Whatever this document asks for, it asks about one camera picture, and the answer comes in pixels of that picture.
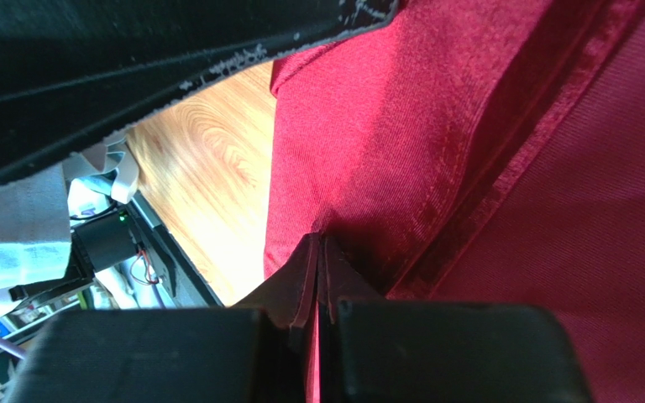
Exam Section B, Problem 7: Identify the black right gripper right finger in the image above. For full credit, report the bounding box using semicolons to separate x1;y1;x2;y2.
317;237;593;402

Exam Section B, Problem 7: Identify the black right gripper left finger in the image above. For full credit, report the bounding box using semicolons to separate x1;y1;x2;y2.
5;233;319;402

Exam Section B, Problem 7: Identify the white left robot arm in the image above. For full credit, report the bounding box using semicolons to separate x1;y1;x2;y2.
0;1;399;315

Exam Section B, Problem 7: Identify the red cloth napkin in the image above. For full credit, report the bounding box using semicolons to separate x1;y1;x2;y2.
263;1;645;402

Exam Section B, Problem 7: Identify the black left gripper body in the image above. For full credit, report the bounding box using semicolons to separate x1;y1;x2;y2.
0;1;400;187

